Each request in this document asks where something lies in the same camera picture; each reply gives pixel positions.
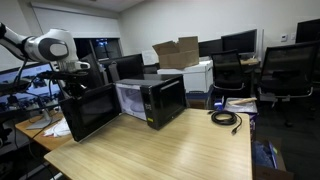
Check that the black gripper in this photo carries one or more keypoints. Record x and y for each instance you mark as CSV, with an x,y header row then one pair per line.
x,y
75,87

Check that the large black box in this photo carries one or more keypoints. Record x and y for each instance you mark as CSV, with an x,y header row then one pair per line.
x,y
91,111

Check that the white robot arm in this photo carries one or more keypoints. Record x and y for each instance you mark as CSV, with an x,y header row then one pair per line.
x,y
50,46

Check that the black microwave body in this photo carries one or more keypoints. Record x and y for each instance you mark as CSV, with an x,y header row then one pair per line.
x,y
165,100

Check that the open brown cardboard box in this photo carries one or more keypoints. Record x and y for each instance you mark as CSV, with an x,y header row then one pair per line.
x,y
178,53

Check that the large black desktop monitor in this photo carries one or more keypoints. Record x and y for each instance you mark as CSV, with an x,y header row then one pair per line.
x,y
33,83

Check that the white paper stack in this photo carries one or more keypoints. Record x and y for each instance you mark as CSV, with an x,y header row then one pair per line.
x,y
59,128

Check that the dark glass window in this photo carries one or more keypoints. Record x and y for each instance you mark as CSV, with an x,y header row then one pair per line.
x,y
100,48

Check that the black padded office chair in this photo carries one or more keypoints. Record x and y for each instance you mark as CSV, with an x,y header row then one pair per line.
x,y
125,66

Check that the white storage box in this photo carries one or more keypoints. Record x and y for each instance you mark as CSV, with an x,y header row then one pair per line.
x,y
196,76

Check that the small black background monitor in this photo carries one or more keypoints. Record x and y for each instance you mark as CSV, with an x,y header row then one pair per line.
x,y
210,47

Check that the small blue carton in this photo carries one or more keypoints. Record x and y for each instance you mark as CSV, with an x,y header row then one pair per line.
x,y
218,102

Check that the wooden stick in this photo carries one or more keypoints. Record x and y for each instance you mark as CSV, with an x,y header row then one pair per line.
x,y
242,101

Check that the wide black background monitor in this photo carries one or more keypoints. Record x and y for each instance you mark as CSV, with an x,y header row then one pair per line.
x,y
239,40

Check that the cardboard box with blue contents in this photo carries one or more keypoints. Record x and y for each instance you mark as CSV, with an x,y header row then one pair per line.
x,y
266,156

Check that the large black mesh office chair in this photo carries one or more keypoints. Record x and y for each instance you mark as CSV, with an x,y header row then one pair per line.
x,y
288,66

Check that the white wall thermostat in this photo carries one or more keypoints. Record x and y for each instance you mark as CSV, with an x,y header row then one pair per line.
x,y
284,37

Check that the black wall-side monitor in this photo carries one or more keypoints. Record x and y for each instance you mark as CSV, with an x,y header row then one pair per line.
x,y
308,30

